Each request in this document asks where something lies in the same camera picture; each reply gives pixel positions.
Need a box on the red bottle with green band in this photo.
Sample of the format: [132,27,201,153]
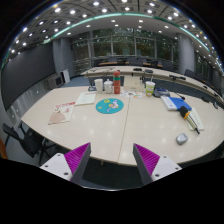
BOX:
[112,70,122,95]

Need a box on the white standing panel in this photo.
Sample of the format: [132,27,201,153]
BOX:
[59,68,71,85]

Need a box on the row of dark office chairs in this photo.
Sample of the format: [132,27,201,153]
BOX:
[93,55,224,98]

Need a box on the handheld microphone with orange ring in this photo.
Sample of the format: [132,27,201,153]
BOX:
[179,106,201,135]

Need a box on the long curved conference desk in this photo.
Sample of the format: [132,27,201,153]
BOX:
[80,65,224,101]

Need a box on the pale green booklet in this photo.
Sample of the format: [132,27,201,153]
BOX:
[185,108,206,132]

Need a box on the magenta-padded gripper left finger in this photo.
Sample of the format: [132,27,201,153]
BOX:
[39,142,92,185]

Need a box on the round teal cartoon mouse pad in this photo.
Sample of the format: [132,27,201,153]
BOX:
[95,97,125,115]

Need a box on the white cardboard box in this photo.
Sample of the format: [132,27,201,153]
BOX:
[123,75,146,93]

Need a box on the grey box monitor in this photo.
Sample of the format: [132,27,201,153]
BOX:
[47,73,64,90]

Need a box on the red and white brochure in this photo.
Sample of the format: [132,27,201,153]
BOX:
[47,101,76,126]

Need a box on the white printed document sheet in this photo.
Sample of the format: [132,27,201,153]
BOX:
[74,91,98,107]

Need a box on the group of ceiling lights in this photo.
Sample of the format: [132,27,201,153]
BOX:
[9,0,223,64]

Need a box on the colourful sticker sheet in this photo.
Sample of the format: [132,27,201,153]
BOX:
[120,89,144,100]

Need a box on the silver grey computer mouse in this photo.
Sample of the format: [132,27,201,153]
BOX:
[175,132,189,146]

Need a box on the black office chair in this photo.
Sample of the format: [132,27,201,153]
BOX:
[2,121,58,161]

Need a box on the white lidded ceramic mug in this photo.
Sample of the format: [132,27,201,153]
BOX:
[103,79,115,94]

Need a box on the blue and white book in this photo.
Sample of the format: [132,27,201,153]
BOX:
[160,95,193,112]

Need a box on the green printed paper cup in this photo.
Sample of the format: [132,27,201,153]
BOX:
[144,80,157,98]

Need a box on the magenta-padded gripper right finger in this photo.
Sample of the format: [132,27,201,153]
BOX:
[132,143,183,186]

